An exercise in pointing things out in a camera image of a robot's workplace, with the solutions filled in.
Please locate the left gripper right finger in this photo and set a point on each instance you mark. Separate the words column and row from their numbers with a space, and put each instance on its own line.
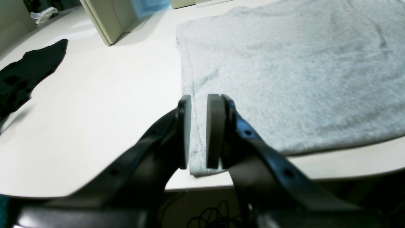
column 272, row 192

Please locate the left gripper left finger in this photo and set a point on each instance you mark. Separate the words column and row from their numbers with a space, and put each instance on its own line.
column 129, row 192

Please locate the grey T-shirt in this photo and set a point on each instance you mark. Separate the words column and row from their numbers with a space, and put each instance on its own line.
column 307, row 75

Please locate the black cloth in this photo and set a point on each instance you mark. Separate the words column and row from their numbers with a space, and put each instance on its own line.
column 19, row 79

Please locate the blue object in bin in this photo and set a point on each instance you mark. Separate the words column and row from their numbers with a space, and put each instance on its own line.
column 145, row 8

